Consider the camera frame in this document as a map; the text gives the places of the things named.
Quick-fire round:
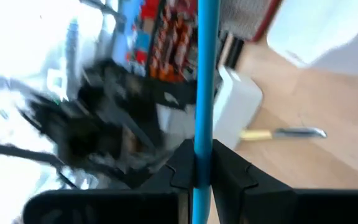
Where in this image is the cream-handled table knife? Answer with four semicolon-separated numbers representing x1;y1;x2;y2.
239;126;328;141

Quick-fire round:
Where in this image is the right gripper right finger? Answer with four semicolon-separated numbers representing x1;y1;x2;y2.
211;139;358;224

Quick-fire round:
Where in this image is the red and silver grater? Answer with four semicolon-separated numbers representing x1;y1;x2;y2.
219;0;281;43

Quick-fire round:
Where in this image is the large white plastic bin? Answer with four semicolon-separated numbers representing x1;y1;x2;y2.
155;66;264;151

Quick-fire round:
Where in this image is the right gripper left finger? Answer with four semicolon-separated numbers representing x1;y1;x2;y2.
23;139;196;224

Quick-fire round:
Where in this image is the shelf with colourful items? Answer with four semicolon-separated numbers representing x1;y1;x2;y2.
113;0;198;83

